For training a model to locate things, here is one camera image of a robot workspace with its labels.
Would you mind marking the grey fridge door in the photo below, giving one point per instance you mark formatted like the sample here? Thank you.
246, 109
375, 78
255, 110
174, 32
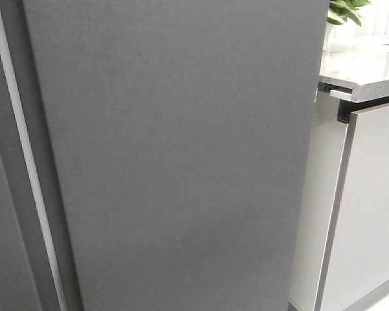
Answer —
180, 132
26, 281

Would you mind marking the white kitchen cabinet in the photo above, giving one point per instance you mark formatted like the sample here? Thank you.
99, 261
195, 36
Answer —
341, 260

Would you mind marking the grey stone countertop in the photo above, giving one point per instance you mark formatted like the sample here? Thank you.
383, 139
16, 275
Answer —
357, 69

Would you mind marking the green potted plant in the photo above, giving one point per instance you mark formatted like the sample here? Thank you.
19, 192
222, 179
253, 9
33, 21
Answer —
340, 11

